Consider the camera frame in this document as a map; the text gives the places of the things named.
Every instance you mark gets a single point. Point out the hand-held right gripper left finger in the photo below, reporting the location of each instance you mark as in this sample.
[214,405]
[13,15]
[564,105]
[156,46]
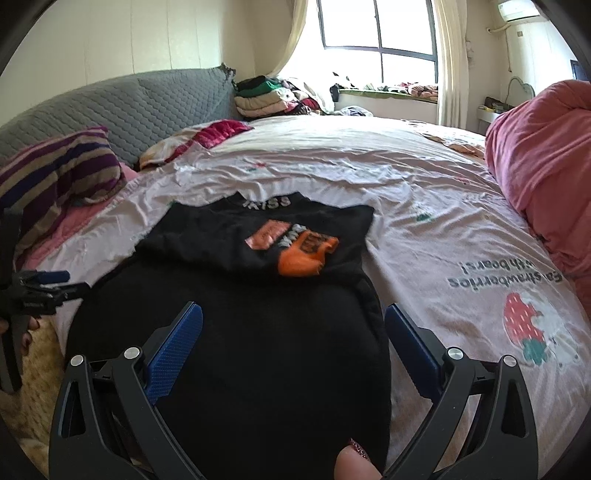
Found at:
[178,341]

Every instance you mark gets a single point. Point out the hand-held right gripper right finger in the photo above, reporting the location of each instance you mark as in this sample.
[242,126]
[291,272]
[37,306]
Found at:
[411,346]

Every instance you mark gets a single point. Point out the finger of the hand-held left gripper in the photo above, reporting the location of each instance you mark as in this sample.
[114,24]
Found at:
[69,290]
[44,278]

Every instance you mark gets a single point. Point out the black printed t-shirt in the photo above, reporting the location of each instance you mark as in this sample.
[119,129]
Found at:
[258,369]

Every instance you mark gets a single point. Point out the clothes on window sill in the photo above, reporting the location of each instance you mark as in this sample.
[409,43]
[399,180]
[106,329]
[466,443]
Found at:
[415,88]

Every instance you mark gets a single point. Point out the pile of folded clothes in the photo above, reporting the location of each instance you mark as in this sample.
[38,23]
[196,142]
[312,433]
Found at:
[272,99]

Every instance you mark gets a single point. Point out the person's left hand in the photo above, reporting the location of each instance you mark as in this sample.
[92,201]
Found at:
[31,326]

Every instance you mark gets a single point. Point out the person's right hand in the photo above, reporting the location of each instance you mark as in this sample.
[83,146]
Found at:
[358,464]

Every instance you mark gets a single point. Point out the purple striped pillow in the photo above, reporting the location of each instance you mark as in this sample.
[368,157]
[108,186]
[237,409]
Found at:
[60,170]

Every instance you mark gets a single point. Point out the fluffy cream rug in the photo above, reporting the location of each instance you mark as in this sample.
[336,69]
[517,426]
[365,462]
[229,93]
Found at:
[39,392]

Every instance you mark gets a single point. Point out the grey quilted headboard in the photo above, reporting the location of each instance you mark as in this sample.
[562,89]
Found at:
[161,106]

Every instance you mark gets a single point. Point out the pink cream pillow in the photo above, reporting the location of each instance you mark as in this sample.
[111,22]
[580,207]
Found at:
[217,131]

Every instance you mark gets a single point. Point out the pink duvet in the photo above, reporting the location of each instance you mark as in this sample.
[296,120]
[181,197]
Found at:
[540,161]

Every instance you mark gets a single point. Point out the white side table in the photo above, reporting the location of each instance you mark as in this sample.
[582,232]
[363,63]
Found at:
[491,117]

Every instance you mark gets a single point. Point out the cream curtain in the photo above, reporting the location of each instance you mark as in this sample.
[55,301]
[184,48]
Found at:
[450,60]
[295,32]

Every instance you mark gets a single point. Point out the black framed window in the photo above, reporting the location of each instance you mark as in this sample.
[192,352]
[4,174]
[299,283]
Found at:
[378,46]

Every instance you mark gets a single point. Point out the white air conditioner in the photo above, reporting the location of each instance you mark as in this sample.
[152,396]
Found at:
[517,9]

